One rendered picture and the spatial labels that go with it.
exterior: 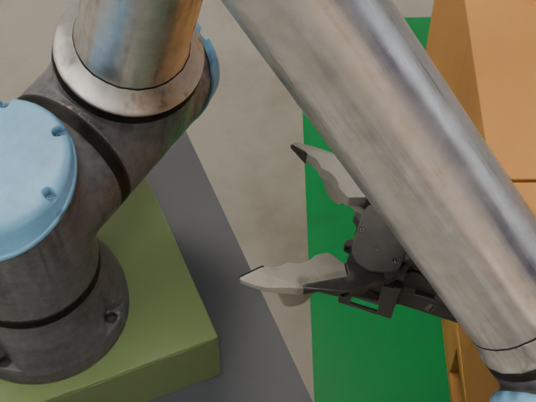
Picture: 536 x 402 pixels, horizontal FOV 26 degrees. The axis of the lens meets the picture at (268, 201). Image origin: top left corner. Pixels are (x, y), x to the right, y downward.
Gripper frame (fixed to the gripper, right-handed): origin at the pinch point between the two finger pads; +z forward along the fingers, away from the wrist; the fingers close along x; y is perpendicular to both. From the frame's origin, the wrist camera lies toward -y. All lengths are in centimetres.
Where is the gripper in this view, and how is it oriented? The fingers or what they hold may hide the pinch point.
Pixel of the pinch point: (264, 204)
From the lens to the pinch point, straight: 104.4
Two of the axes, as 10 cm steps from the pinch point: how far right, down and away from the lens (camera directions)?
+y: -0.5, 5.2, 8.5
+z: -9.5, -2.9, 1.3
